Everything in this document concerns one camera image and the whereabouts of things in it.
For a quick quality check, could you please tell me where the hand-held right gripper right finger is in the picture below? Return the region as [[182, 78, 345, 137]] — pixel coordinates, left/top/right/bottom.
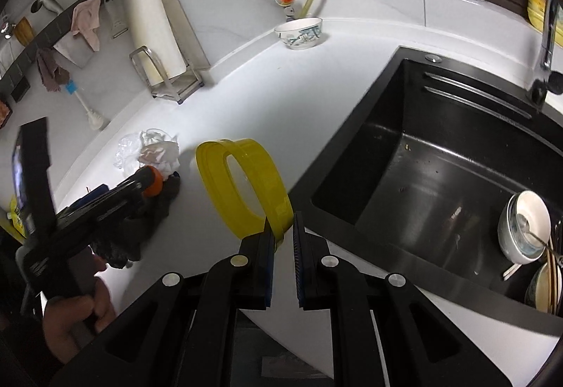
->
[[293, 212, 513, 387]]

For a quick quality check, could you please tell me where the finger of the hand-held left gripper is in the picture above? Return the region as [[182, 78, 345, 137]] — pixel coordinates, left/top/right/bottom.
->
[[96, 195, 149, 235], [57, 168, 153, 223]]

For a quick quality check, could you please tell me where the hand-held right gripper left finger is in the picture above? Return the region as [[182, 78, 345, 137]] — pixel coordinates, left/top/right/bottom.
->
[[50, 217, 276, 387]]

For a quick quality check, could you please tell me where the dark bag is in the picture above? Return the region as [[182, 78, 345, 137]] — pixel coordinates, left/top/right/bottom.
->
[[94, 173, 182, 270]]

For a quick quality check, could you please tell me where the small orange round piece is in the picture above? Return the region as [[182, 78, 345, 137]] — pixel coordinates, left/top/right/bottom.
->
[[141, 166, 165, 198]]

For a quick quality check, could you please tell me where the clear plastic bag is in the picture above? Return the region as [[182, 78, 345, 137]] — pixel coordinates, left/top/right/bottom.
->
[[114, 133, 144, 170]]

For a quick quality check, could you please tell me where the white tissue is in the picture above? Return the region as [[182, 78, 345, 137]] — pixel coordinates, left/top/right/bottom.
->
[[138, 129, 181, 174]]

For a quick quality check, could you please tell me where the yellow plastic container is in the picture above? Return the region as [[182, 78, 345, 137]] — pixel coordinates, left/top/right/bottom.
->
[[196, 138, 295, 238]]

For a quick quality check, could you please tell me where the person's left hand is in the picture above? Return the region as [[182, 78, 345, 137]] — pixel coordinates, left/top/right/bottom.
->
[[43, 250, 117, 363]]

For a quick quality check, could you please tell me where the green yellow refill pouch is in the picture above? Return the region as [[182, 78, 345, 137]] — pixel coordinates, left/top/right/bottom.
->
[[8, 193, 28, 243]]

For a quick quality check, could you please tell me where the blue white bottle brush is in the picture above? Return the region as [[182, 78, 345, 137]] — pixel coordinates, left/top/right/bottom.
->
[[65, 79, 109, 131]]

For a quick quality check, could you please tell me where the metal board rack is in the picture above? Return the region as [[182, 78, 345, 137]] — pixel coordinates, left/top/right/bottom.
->
[[129, 46, 204, 103]]

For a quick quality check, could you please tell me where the white hanging cloth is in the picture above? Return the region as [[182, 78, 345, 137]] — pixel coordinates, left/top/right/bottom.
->
[[53, 33, 95, 69]]

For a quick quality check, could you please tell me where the black kitchen sink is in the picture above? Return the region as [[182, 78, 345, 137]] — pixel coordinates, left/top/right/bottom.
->
[[288, 45, 563, 337]]

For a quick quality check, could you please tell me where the white scraper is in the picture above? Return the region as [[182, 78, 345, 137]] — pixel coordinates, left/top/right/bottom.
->
[[103, 0, 129, 39]]

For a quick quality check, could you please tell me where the pink cloth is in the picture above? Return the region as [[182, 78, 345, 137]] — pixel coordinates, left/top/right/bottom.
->
[[70, 0, 102, 52]]

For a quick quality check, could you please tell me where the orange brown sponge cloth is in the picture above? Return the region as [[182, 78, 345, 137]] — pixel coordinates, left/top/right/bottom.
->
[[13, 17, 35, 46]]

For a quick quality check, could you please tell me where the white cutting board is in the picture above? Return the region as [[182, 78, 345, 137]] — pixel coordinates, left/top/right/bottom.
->
[[120, 0, 213, 85]]

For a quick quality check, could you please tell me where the white floral bowl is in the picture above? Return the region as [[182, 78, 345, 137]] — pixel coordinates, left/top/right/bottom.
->
[[274, 18, 324, 50]]

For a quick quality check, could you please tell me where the patterned bowl with chopsticks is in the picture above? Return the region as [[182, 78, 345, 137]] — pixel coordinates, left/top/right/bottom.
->
[[524, 255, 563, 314]]

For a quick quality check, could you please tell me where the black sink knob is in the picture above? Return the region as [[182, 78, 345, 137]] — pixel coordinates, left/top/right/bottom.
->
[[530, 78, 550, 104]]

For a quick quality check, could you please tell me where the chrome faucet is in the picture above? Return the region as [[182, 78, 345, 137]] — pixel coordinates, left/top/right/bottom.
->
[[540, 0, 563, 71]]

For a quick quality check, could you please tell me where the black wall rail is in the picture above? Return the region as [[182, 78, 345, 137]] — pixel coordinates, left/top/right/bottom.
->
[[0, 0, 116, 81]]

